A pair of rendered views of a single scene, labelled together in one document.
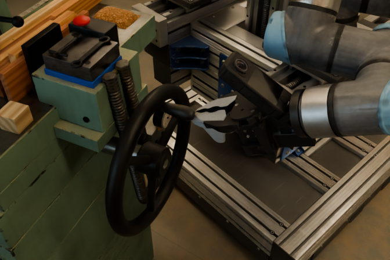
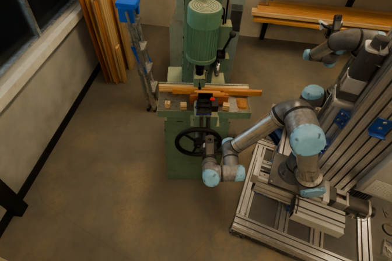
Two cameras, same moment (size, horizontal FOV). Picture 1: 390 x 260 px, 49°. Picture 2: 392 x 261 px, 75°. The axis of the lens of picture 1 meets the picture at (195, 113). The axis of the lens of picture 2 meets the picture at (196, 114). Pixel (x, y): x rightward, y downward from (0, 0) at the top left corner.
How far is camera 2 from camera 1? 1.00 m
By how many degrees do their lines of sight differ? 42
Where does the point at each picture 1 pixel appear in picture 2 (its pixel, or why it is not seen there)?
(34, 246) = (171, 134)
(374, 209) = not seen: outside the picture
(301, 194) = (266, 218)
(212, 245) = (233, 198)
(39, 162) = (181, 119)
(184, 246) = (226, 187)
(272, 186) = (263, 205)
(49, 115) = (190, 112)
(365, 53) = (226, 164)
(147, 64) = not seen: hidden behind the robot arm
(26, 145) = (180, 113)
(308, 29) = (226, 147)
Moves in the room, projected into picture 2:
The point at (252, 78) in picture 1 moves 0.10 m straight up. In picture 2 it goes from (208, 144) to (210, 131)
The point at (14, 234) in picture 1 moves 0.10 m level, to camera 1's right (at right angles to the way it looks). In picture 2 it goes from (167, 127) to (172, 138)
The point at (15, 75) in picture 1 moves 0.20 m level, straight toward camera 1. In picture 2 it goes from (193, 98) to (172, 116)
